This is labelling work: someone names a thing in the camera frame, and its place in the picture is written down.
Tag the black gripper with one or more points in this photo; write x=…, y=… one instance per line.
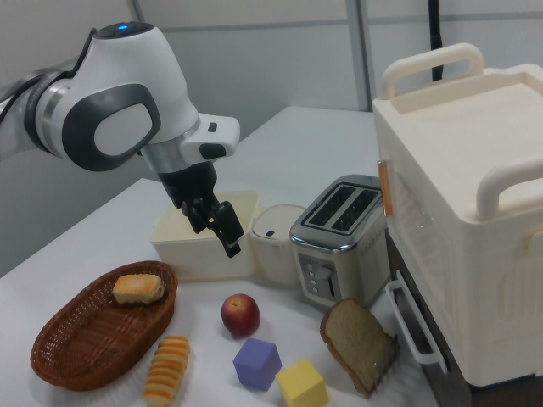
x=188, y=184

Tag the red toy apple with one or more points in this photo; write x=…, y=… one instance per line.
x=240, y=316

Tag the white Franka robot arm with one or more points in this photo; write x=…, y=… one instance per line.
x=127, y=76

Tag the cream square plastic container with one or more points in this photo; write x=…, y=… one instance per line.
x=199, y=258

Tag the small white lidded bin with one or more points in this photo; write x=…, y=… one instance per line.
x=273, y=250

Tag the golden toy bread bun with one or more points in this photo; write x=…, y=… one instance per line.
x=138, y=289

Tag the cream and silver toaster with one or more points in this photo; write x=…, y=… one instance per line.
x=339, y=254

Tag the purple foam cube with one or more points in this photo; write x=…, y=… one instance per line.
x=256, y=364

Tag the orange striped toy bread roll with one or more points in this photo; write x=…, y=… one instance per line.
x=166, y=371

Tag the brown wicker basket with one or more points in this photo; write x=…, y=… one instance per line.
x=93, y=339

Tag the yellow foam cube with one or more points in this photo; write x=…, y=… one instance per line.
x=302, y=383

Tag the brown toy bread slice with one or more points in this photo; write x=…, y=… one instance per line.
x=356, y=339

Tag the dark brown drawer base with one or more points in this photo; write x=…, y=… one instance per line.
x=418, y=305

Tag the black monitor stand pole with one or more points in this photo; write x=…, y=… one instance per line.
x=436, y=34

